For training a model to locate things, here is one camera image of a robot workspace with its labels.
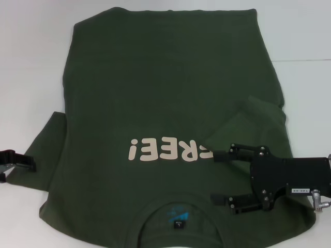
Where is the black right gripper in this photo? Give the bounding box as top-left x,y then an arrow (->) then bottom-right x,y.
210,143 -> 331,215

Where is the dark green FREE t-shirt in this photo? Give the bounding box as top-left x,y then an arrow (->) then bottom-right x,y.
5,7 -> 317,248

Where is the right gripper cable with plug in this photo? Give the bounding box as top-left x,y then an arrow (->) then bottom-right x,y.
311,190 -> 331,213

